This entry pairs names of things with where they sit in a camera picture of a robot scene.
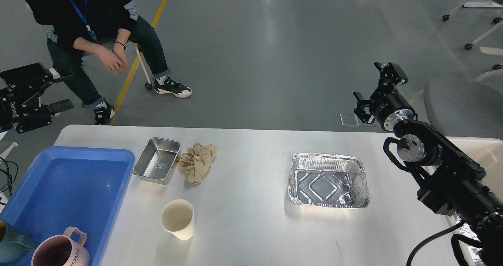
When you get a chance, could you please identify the crumpled beige cloth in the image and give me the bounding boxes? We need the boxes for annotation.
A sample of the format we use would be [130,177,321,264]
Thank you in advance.
[177,142,218,184]

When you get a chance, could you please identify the person's hand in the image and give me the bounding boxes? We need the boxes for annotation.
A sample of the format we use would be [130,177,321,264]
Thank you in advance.
[95,43,130,77]

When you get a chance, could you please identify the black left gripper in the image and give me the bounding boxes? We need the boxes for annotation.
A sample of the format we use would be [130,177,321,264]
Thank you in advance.
[0,62,74,134]

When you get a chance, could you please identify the seated person in black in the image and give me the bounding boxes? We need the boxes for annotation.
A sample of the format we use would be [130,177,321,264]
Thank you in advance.
[25,0,192,126]

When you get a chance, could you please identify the teal ceramic cup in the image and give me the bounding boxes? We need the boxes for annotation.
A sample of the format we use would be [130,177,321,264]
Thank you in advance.
[0,220,38,264]

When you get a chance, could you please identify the white chair legs with castors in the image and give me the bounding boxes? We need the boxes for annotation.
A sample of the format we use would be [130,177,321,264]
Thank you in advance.
[442,0,503,82]

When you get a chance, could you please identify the white paper cup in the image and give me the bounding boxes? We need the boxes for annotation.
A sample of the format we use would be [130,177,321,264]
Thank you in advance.
[160,199,195,240]

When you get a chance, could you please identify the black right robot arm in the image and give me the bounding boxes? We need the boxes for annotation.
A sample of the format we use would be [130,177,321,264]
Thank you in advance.
[353,62,503,266]

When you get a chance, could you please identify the blue plastic tray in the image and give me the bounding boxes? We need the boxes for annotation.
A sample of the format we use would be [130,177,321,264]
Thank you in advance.
[1,146,135,266]

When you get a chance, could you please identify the white chair under person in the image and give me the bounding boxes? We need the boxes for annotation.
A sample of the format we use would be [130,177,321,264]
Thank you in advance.
[133,43,153,90]

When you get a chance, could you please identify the grey office chair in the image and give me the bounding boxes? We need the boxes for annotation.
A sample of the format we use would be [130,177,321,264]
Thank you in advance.
[408,78,503,139]

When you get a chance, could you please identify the pink ribbed mug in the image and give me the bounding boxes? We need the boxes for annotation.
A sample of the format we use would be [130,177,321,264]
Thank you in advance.
[31,226,90,266]

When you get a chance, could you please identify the stainless steel rectangular pan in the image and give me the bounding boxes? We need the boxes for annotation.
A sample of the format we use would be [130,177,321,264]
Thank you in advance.
[132,137,181,185]

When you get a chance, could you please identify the white plastic bin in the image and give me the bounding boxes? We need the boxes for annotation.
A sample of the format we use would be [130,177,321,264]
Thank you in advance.
[446,137,503,266]

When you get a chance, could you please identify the white side table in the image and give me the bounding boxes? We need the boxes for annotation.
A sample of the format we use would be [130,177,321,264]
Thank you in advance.
[0,130,18,158]

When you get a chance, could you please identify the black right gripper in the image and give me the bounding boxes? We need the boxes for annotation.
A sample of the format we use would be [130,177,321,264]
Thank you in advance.
[353,62,416,132]

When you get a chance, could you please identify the aluminium foil tray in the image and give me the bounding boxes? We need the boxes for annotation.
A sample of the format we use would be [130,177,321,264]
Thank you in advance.
[287,153,370,209]

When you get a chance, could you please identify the foil tray in bin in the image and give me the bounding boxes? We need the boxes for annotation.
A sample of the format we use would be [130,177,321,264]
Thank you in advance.
[454,215,488,264]

